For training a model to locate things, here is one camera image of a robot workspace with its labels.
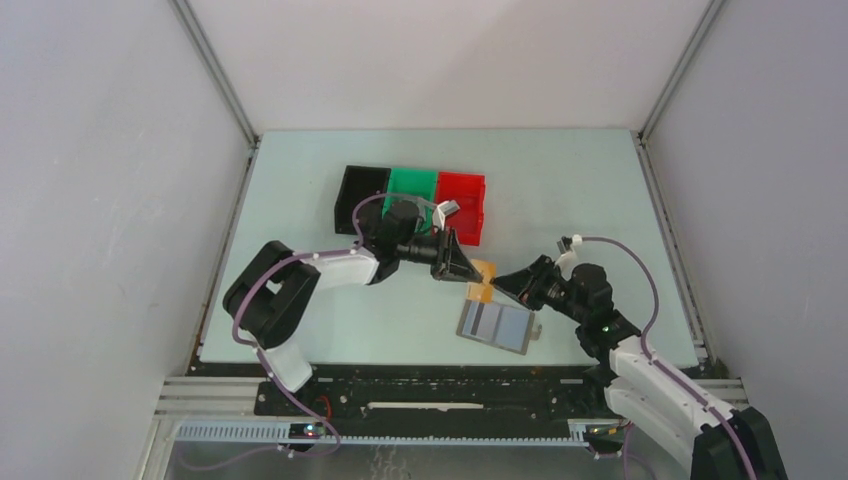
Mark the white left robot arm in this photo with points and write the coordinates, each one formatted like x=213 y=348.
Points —
x=269 y=298

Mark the red plastic bin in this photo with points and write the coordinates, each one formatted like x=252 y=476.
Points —
x=468 y=190

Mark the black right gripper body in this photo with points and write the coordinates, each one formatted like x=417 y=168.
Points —
x=557 y=297

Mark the aluminium frame rail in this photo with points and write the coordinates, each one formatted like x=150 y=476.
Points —
x=229 y=404

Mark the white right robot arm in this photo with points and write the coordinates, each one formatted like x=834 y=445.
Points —
x=707 y=436

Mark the black plastic bin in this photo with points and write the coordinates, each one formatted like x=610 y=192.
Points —
x=359 y=183

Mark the gold orange card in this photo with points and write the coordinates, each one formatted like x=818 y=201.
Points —
x=482 y=291

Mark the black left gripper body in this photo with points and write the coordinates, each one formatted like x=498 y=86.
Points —
x=420 y=249

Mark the beige leather card holder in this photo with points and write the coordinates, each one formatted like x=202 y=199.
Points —
x=499 y=326

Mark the green plastic bin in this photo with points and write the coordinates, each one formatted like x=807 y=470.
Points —
x=417 y=183

